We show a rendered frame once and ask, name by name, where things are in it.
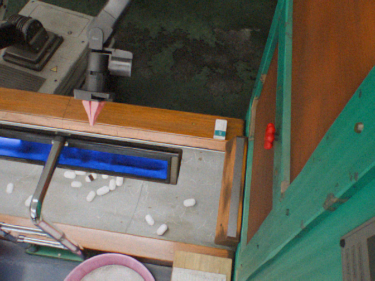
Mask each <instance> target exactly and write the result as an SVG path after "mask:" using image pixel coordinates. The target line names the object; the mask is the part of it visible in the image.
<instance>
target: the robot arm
mask: <svg viewBox="0 0 375 281"><path fill-rule="evenodd" d="M135 1H136V0H107V2H106V3H105V4H104V5H103V7H102V9H101V10H100V11H99V13H98V14H97V16H94V18H93V20H92V22H91V23H90V25H89V26H88V28H87V30H86V37H87V39H88V41H89V48H90V49H92V50H91V51H90V52H88V55H87V63H86V78H85V89H82V88H81V89H74V99H80V100H83V105H84V107H85V110H86V113H87V115H88V118H89V123H90V125H91V126H94V125H95V122H96V119H97V117H98V115H99V113H100V111H101V110H102V108H103V106H104V105H105V103H106V101H111V102H114V98H115V95H116V94H115V93H112V92H107V91H106V86H107V73H104V72H108V60H109V71H110V74H111V75H120V76H128V77H132V75H133V71H134V53H133V52H130V51H125V50H120V49H113V48H109V47H108V44H109V43H110V42H111V40H112V38H113V37H114V35H115V34H116V33H117V29H118V27H119V26H120V25H121V24H122V22H123V21H124V18H125V16H126V14H127V13H128V11H129V10H130V8H131V6H132V5H133V3H135ZM95 49H97V50H95ZM103 50H108V51H103ZM111 51H112V52H111Z"/></svg>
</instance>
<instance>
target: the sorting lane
mask: <svg viewBox="0 0 375 281"><path fill-rule="evenodd" d="M0 123H1V124H7V125H15V126H20V127H28V128H36V129H44V130H53V131H61V132H69V133H74V134H81V135H85V136H90V137H98V138H106V139H115V140H120V141H128V142H136V143H144V144H152V145H157V146H165V147H172V148H181V149H182V164H181V167H180V172H179V178H178V182H177V185H171V184H169V185H168V184H164V183H156V182H148V181H141V180H133V179H128V178H123V184H122V185H121V186H118V185H116V186H115V189H113V190H111V189H109V192H108V193H106V194H103V195H101V196H99V195H98V194H97V190H98V189H99V188H101V187H103V186H108V187H109V184H110V181H111V180H115V181H116V179H117V177H113V176H110V175H108V178H107V179H103V178H102V175H101V174H97V173H96V174H97V178H96V179H95V180H94V181H91V182H87V181H86V180H85V178H86V177H87V176H88V175H89V174H91V173H89V172H86V174H85V175H77V174H76V177H75V178H73V179H71V178H66V177H64V173H65V172H66V171H70V172H75V171H74V170H70V169H62V168H57V169H56V172H55V174H54V178H53V179H52V181H51V185H50V187H49V191H48V193H47V196H46V198H45V202H44V207H43V215H44V216H45V217H46V218H47V219H49V220H50V221H52V222H59V223H63V224H70V225H78V226H85V227H92V228H96V229H99V230H107V231H114V232H121V233H125V234H132V235H139V236H146V237H151V238H158V239H165V240H172V241H179V242H183V243H187V244H194V245H201V246H208V247H212V248H220V249H226V250H233V251H234V247H229V246H222V245H215V244H214V242H215V233H216V226H217V217H218V207H219V199H220V190H221V186H222V175H223V166H224V155H225V152H219V151H210V150H206V149H202V148H194V147H185V146H177V145H172V144H165V143H156V142H148V141H143V140H135V139H127V138H119V137H111V136H106V135H102V134H94V133H86V132H77V131H73V130H64V129H56V128H48V127H39V126H35V125H27V124H19V123H15V122H7V121H1V120H0ZM43 168H44V166H39V165H34V164H26V163H19V162H14V161H8V160H2V159H0V214H5V215H12V216H19V217H26V218H29V214H28V211H29V206H26V205H25V202H26V200H27V199H28V198H29V196H32V195H33V193H34V191H35V188H36V185H37V182H38V180H39V178H40V175H41V173H42V170H43ZM72 182H81V183H82V186H81V187H72V186H71V183H72ZM9 183H12V184H14V187H13V191H12V193H7V186H8V184H9ZM92 191H94V192H95V197H94V198H93V200H92V201H87V199H86V198H87V196H88V194H89V193H90V192H92ZM191 198H193V199H194V200H195V205H194V206H188V207H186V206H184V200H187V199H191ZM147 215H151V216H152V218H153V220H154V224H153V225H149V224H148V222H147V220H145V217H146V216H147ZM163 224H166V225H167V230H166V231H165V232H164V233H163V234H162V235H158V234H157V229H158V228H160V227H161V225H163Z"/></svg>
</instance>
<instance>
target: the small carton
mask: <svg viewBox="0 0 375 281"><path fill-rule="evenodd" d="M226 127H227V120H221V119H217V121H216V125H215V129H214V138H215V139H223V140H225V133H226Z"/></svg>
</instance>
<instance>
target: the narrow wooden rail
mask: <svg viewBox="0 0 375 281"><path fill-rule="evenodd" d="M0 221H3V222H5V223H8V224H14V225H17V226H24V227H32V228H36V229H38V228H37V227H36V226H35V225H34V224H33V223H32V222H31V220H30V218H26V217H19V216H12V215H5V214H0ZM52 223H53V224H55V225H56V226H57V227H58V228H59V229H60V230H62V231H63V232H64V233H65V234H66V235H69V236H70V237H71V238H72V239H73V240H74V241H75V242H76V243H77V244H79V245H80V246H81V247H83V248H84V249H85V250H86V251H90V252H95V253H98V255H103V254H106V253H117V254H124V255H126V256H128V257H131V258H134V259H136V260H137V261H139V262H141V263H148V264H154V265H162V266H166V267H172V265H173V264H174V257H175V250H181V251H188V252H192V253H199V254H206V255H209V256H217V257H221V258H228V259H232V270H231V273H232V272H233V267H234V251H233V250H226V249H220V248H212V247H208V246H201V245H194V244H187V243H183V242H179V241H172V240H165V239H158V238H151V237H146V236H139V235H132V234H125V233H121V232H114V231H107V230H99V229H96V228H92V227H85V226H78V225H70V224H63V223H59V222H52ZM18 233H19V232H18ZM19 234H22V235H27V236H30V237H35V238H38V239H39V238H41V239H45V240H52V241H55V240H53V239H49V238H47V237H45V236H37V235H30V234H23V233H19Z"/></svg>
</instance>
